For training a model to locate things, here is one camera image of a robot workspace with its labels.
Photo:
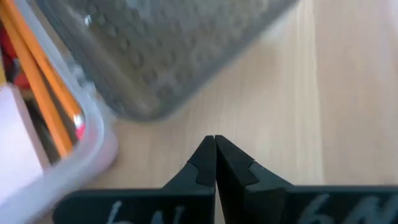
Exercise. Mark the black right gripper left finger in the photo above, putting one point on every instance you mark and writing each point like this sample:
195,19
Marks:
174,205

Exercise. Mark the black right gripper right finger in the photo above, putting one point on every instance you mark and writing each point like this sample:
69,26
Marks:
280,205

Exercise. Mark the grey purple pen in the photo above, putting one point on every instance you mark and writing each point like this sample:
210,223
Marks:
43,130

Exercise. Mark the clear pipette tip box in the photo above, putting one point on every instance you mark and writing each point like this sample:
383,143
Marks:
155,46

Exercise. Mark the pink sticky note pad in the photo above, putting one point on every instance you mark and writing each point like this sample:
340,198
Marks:
18,143

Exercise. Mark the orange pencil pink eraser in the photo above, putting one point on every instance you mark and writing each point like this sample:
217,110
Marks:
46,62
40,99

